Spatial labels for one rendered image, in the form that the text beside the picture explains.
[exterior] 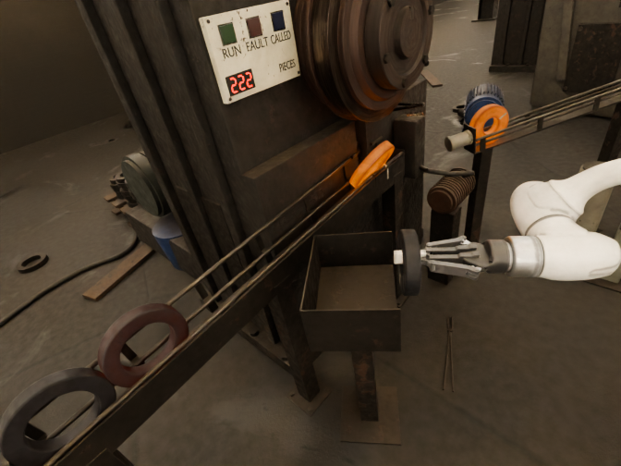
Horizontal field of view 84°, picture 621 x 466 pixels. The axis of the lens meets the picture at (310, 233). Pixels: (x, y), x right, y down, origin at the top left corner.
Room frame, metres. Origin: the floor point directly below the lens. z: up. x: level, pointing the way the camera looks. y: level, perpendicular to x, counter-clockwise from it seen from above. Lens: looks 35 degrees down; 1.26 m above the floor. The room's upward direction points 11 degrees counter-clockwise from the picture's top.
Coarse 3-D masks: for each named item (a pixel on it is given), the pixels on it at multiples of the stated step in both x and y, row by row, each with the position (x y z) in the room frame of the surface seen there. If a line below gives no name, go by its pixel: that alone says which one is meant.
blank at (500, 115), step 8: (488, 104) 1.29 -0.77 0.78; (496, 104) 1.28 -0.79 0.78; (480, 112) 1.28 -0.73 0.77; (488, 112) 1.26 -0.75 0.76; (496, 112) 1.27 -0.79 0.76; (504, 112) 1.27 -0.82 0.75; (472, 120) 1.28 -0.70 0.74; (480, 120) 1.26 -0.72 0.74; (496, 120) 1.28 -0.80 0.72; (504, 120) 1.27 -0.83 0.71; (480, 128) 1.26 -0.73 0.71; (496, 128) 1.27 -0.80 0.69; (504, 128) 1.27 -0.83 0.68; (480, 136) 1.26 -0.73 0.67
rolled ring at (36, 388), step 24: (48, 384) 0.41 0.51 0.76; (72, 384) 0.42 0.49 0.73; (96, 384) 0.44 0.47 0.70; (24, 408) 0.37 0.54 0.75; (96, 408) 0.43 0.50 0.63; (0, 432) 0.35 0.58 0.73; (24, 432) 0.36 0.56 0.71; (72, 432) 0.40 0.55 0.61; (24, 456) 0.34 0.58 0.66; (48, 456) 0.35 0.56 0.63
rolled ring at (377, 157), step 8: (384, 144) 1.02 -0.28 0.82; (392, 144) 1.05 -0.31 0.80; (376, 152) 0.99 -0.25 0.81; (384, 152) 0.99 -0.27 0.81; (392, 152) 1.07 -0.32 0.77; (368, 160) 0.98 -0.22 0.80; (376, 160) 0.97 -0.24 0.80; (384, 160) 1.08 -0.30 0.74; (360, 168) 0.98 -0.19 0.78; (368, 168) 0.97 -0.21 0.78; (376, 168) 1.09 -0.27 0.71; (352, 176) 1.00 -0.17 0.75; (360, 176) 0.98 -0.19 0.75; (368, 176) 1.08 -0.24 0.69; (352, 184) 1.02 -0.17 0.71
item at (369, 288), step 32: (320, 256) 0.75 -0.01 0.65; (352, 256) 0.73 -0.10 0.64; (384, 256) 0.71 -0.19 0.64; (320, 288) 0.67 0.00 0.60; (352, 288) 0.65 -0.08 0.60; (384, 288) 0.63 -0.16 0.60; (320, 320) 0.49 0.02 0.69; (352, 320) 0.47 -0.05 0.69; (384, 320) 0.46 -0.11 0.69; (352, 352) 0.60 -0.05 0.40; (352, 416) 0.62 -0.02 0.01; (384, 416) 0.60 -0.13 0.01
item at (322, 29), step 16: (320, 0) 0.99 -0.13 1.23; (336, 0) 0.97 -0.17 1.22; (320, 16) 0.98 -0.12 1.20; (336, 16) 0.97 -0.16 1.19; (320, 32) 0.97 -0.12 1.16; (336, 32) 0.96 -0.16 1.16; (320, 48) 0.97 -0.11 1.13; (336, 48) 0.96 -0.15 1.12; (320, 64) 0.98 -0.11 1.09; (336, 64) 0.95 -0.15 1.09; (320, 80) 0.99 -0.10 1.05; (336, 80) 0.95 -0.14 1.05; (336, 96) 0.98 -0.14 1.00; (400, 96) 1.16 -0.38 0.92; (352, 112) 0.98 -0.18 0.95; (368, 112) 1.03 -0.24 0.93; (384, 112) 1.09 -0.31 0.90
